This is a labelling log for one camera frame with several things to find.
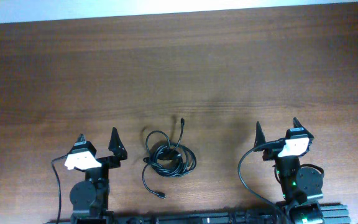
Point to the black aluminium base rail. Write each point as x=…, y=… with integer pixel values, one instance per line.
x=228, y=216

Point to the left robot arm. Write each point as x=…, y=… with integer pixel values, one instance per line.
x=90, y=196

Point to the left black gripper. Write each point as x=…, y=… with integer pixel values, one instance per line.
x=115, y=147

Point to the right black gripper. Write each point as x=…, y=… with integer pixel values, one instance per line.
x=273, y=152

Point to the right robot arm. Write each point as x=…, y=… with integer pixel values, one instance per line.
x=301, y=184

